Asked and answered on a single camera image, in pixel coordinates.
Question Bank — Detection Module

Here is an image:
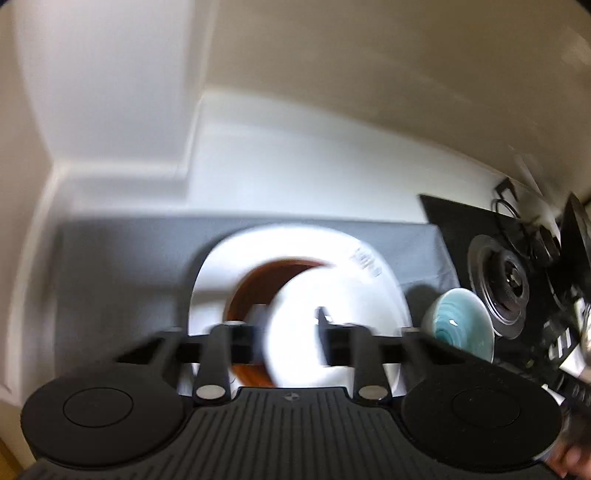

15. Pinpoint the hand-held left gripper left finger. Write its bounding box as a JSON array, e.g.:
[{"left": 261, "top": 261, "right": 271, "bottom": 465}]
[{"left": 113, "top": 302, "right": 271, "bottom": 407}]

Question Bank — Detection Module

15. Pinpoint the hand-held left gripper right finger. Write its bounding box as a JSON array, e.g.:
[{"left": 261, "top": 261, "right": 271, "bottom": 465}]
[{"left": 316, "top": 307, "right": 467, "bottom": 402}]

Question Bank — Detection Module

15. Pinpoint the white square floral plate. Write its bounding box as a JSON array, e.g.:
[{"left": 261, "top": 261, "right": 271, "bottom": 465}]
[{"left": 187, "top": 223, "right": 414, "bottom": 398}]

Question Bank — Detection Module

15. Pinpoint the light blue ceramic bowl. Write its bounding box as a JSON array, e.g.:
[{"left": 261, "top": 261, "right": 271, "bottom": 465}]
[{"left": 421, "top": 287, "right": 497, "bottom": 365}]

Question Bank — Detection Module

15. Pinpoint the person's right hand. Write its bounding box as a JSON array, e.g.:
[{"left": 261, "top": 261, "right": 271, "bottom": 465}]
[{"left": 549, "top": 434, "right": 591, "bottom": 478}]

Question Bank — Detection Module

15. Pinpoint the round metal gas burner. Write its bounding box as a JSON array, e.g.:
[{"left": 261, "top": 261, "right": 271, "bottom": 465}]
[{"left": 467, "top": 234, "right": 532, "bottom": 340}]

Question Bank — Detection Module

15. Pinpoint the grey counter mat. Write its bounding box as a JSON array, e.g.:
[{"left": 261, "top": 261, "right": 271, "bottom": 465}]
[{"left": 54, "top": 217, "right": 462, "bottom": 384}]

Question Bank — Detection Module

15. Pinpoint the black glass gas stove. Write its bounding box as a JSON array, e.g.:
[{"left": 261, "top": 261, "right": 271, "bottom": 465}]
[{"left": 418, "top": 194, "right": 591, "bottom": 384}]

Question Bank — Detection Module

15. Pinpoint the black iron pot support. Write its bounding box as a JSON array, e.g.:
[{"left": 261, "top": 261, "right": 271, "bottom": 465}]
[{"left": 492, "top": 178, "right": 561, "bottom": 268}]

